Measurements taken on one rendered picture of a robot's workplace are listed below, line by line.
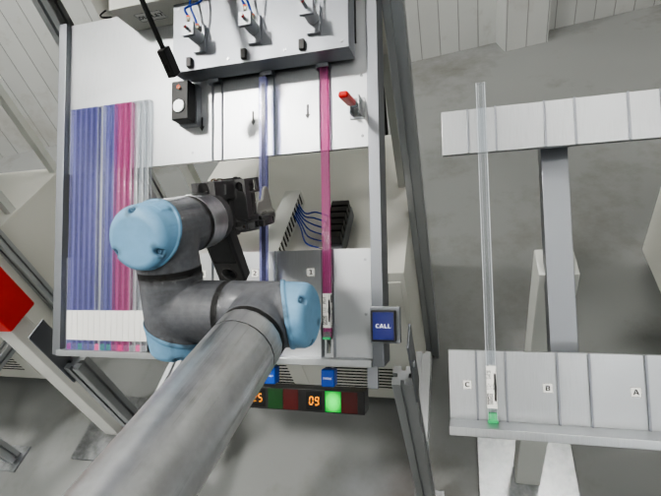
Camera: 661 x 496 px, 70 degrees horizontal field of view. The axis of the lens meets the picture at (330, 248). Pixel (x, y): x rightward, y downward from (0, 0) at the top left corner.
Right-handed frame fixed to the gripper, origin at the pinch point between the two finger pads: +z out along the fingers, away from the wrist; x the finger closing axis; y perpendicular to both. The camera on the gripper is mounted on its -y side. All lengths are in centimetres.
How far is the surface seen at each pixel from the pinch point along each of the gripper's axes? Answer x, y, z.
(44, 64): 256, 97, 218
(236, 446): 39, -79, 46
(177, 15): 16.0, 38.1, 6.5
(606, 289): -83, -44, 103
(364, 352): -17.3, -24.3, -3.4
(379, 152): -20.9, 9.5, 4.1
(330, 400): -10.8, -32.9, -4.6
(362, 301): -17.2, -15.8, -1.2
